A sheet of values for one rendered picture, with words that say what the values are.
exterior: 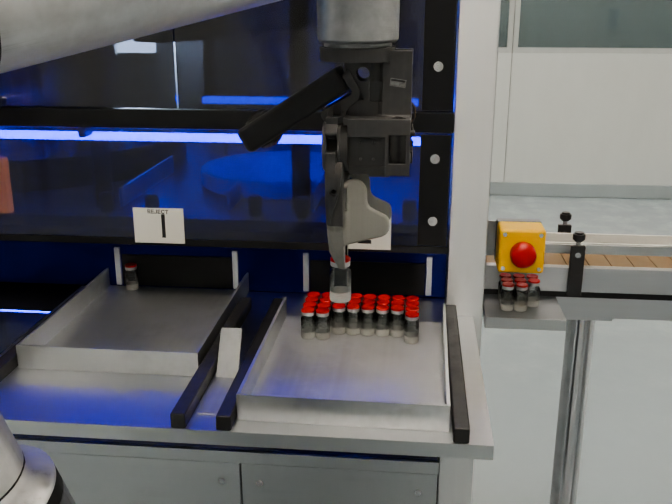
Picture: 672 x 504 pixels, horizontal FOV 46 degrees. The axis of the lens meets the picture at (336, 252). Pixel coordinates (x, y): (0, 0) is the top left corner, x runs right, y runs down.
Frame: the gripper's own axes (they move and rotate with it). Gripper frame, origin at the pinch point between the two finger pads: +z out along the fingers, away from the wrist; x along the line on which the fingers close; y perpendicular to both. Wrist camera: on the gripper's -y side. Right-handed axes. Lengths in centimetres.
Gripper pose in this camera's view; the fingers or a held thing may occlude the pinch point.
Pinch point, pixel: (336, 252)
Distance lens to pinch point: 80.0
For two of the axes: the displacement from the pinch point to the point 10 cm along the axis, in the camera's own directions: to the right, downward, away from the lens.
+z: 0.0, 9.5, 3.1
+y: 9.9, 0.3, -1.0
